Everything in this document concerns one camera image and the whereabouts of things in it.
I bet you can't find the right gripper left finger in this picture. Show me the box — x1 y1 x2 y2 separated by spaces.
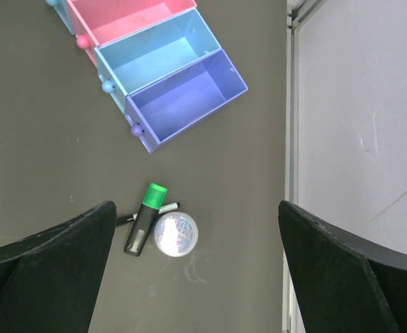
0 201 117 332

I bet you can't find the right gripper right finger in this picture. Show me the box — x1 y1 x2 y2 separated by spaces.
278 200 407 332

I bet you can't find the purple drawer box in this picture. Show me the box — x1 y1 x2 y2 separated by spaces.
124 49 248 153

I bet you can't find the teal blue drawer box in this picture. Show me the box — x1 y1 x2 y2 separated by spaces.
94 9 221 111

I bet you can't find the pink drawer box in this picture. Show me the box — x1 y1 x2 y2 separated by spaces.
67 0 197 64

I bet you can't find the light blue drawer box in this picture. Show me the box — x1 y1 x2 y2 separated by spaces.
45 0 74 35

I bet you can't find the black white pen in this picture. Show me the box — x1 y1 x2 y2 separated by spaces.
116 202 181 227

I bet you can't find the clear round clip container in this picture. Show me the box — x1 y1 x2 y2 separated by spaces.
153 212 199 257

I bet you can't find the green highlighter marker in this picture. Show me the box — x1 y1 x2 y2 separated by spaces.
124 183 168 257

